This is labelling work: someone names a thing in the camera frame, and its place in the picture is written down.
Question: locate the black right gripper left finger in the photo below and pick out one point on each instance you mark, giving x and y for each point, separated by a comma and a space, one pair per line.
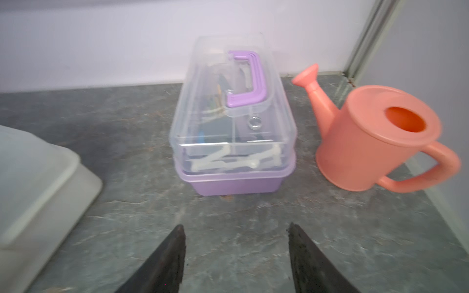
163, 271

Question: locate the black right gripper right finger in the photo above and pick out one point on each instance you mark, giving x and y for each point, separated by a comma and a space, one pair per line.
312, 271

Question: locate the white toolbox with clear tray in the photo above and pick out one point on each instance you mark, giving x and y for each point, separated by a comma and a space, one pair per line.
45, 190

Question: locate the purple toolbox with clear lid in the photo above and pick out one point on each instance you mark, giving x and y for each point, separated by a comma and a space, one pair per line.
233, 130

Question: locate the pink watering can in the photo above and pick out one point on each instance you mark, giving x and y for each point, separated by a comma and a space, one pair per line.
376, 130

